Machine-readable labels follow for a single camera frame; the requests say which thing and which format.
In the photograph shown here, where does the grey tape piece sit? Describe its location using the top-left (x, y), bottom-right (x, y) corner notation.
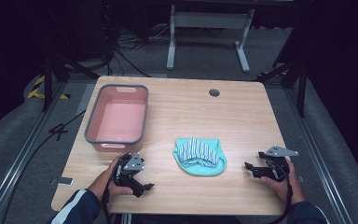
top-left (56, 176), bottom-right (75, 187)

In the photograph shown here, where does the black metal stand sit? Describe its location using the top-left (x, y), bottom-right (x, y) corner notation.
top-left (254, 58), bottom-right (310, 119)
top-left (41, 51), bottom-right (101, 113)

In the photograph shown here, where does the bundle of floor cables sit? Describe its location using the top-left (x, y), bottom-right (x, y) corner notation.
top-left (113, 26), bottom-right (169, 78)

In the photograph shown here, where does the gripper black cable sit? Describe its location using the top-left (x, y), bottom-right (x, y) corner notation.
top-left (268, 178), bottom-right (295, 224)
top-left (101, 178), bottom-right (113, 224)

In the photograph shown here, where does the teal and striped cloth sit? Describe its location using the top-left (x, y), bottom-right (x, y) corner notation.
top-left (172, 137), bottom-right (227, 177)

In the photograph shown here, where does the black floor cable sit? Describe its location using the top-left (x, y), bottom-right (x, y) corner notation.
top-left (0, 109), bottom-right (87, 224)

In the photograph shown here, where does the black tape cross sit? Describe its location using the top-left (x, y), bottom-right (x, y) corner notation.
top-left (48, 122), bottom-right (70, 142)

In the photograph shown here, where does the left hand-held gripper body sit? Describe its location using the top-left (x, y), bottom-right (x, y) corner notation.
top-left (113, 151), bottom-right (145, 189)

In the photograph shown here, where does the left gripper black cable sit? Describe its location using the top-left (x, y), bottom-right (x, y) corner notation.
top-left (101, 178), bottom-right (113, 224)

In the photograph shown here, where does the pink basin with grey rim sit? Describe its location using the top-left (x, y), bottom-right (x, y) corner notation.
top-left (84, 83), bottom-right (150, 153)

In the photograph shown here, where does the aluminium floor rail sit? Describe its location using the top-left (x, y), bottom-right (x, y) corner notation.
top-left (282, 87), bottom-right (353, 224)
top-left (0, 78), bottom-right (98, 224)

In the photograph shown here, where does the person's left hand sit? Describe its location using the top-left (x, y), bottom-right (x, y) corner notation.
top-left (88, 156), bottom-right (134, 203)

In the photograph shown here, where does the grey metal desk frame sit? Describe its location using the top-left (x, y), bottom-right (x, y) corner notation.
top-left (165, 4), bottom-right (256, 74)

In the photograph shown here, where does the yellow black hazard tape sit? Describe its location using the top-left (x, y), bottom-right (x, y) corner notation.
top-left (26, 75), bottom-right (72, 101)

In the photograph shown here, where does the person's right hand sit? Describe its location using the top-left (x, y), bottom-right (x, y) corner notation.
top-left (260, 159), bottom-right (308, 206)

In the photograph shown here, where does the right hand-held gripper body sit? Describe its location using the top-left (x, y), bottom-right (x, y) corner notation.
top-left (258, 145), bottom-right (299, 183)

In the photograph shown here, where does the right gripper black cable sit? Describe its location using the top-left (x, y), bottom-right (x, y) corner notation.
top-left (268, 178), bottom-right (295, 224)

